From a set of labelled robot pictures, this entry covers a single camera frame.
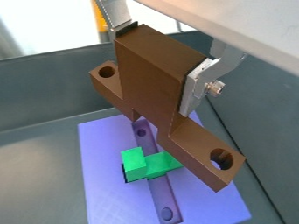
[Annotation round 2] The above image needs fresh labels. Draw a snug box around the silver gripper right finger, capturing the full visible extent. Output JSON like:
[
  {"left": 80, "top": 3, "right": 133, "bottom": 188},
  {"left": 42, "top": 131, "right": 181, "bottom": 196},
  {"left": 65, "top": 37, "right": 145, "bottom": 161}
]
[{"left": 178, "top": 39, "right": 246, "bottom": 116}]

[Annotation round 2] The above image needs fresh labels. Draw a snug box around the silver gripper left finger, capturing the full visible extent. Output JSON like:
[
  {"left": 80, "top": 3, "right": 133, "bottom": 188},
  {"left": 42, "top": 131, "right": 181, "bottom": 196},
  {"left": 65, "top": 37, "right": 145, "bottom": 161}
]
[{"left": 96, "top": 0, "right": 137, "bottom": 38}]

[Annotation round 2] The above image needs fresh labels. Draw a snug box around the brown T-shaped block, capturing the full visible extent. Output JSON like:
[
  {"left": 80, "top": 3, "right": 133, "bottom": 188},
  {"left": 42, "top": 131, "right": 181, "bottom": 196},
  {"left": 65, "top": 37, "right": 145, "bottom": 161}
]
[{"left": 89, "top": 24, "right": 245, "bottom": 191}]

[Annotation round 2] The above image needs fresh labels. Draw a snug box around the purple board with slot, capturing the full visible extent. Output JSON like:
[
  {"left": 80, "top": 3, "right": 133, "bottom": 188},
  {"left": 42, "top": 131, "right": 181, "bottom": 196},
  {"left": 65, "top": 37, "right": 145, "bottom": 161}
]
[{"left": 78, "top": 115, "right": 250, "bottom": 224}]

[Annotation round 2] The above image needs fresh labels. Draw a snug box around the green U-shaped block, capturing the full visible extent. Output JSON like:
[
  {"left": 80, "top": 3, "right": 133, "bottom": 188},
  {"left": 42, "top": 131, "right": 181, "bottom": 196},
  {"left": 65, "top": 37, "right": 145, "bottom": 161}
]
[{"left": 120, "top": 147, "right": 182, "bottom": 182}]

